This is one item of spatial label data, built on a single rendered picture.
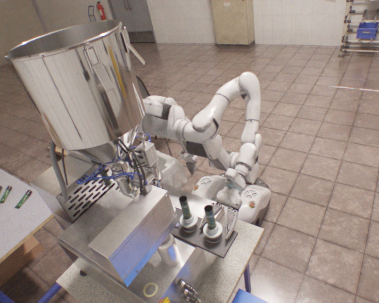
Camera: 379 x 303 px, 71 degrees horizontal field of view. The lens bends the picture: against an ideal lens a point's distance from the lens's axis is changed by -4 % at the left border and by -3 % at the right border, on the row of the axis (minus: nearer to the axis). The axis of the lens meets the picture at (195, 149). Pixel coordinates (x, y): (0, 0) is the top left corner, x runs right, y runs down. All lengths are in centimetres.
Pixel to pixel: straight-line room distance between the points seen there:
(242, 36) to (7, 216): 543
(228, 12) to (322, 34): 194
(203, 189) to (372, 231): 134
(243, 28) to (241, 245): 535
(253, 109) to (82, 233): 84
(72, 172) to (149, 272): 46
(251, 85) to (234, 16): 511
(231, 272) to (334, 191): 163
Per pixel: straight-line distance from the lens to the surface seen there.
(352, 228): 251
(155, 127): 139
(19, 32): 1193
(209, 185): 225
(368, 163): 311
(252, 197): 212
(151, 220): 85
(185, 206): 104
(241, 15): 626
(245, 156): 115
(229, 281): 132
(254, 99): 127
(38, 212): 206
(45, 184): 109
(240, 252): 139
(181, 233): 113
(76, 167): 109
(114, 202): 108
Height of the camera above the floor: 192
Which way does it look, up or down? 36 degrees down
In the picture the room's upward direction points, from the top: 12 degrees counter-clockwise
